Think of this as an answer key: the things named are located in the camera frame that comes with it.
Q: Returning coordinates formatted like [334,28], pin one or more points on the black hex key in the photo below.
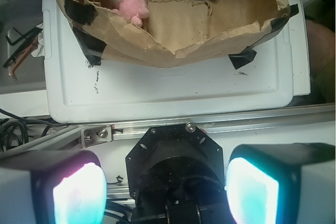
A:
[22,41]

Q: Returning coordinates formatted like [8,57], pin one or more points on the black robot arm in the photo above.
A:
[174,176]

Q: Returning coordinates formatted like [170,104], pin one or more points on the aluminium extrusion rail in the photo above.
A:
[311,123]

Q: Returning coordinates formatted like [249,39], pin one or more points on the brown paper bag tray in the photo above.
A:
[177,32]

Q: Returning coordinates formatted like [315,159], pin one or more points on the orange hex key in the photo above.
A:
[23,56]

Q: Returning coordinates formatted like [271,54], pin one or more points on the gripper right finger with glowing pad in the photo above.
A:
[282,183]

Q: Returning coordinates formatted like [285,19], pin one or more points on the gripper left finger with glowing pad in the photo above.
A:
[52,187]

